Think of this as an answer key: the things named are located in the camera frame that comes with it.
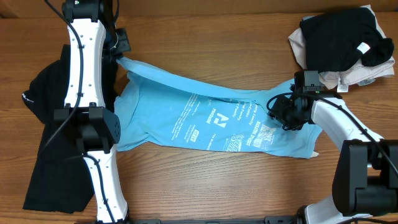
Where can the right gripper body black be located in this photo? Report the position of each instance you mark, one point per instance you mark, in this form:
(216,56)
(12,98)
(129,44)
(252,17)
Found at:
(288,114)

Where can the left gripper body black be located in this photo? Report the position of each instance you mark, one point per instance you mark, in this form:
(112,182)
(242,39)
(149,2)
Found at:
(115,54)

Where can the light blue printed t-shirt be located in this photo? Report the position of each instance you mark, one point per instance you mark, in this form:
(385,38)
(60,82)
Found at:
(170,110)

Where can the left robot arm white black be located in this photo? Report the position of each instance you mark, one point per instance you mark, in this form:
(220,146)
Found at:
(84,118)

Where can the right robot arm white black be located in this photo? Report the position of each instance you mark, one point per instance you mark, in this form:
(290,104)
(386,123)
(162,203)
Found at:
(365,183)

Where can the beige folded garment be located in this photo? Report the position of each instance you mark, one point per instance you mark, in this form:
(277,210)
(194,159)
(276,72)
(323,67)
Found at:
(357,74)

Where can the black folded garment on pile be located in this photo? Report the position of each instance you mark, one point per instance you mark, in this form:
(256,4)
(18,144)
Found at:
(335,41)

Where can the black shirt on left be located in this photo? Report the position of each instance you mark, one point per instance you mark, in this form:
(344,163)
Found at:
(60,181)

